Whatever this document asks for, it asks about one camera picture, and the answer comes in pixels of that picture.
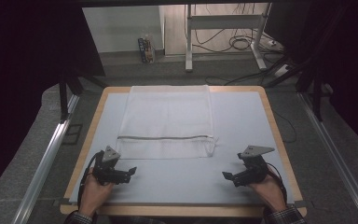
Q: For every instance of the wooden table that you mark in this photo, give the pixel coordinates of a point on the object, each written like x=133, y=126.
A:
x=167, y=211

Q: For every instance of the white table mat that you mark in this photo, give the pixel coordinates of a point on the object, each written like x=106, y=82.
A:
x=245, y=124

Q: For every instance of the person's right hand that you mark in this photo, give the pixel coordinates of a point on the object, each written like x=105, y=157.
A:
x=268, y=193

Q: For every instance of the white power strip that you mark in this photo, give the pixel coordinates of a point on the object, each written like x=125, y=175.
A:
x=282, y=71
x=272, y=43

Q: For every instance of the black metal stand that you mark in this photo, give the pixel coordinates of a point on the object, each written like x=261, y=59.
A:
x=316, y=93
x=64, y=96

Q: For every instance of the aluminium floor rail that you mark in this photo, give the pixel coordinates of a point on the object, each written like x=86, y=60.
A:
x=43, y=165
x=338, y=158

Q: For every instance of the person's left hand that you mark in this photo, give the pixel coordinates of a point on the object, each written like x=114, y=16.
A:
x=93, y=194

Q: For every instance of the dark curtain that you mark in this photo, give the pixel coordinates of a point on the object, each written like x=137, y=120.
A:
x=28, y=77
x=348, y=62

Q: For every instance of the pack of bottles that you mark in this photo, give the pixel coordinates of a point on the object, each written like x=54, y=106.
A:
x=146, y=49

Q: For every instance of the white metal desk frame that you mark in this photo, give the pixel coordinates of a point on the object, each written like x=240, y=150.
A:
x=223, y=21

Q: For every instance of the white towel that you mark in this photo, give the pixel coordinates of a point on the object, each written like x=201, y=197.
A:
x=167, y=118

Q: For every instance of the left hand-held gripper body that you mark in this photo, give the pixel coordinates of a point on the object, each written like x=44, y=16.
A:
x=105, y=171

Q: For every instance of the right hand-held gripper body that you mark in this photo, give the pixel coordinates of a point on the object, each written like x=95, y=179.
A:
x=254, y=169

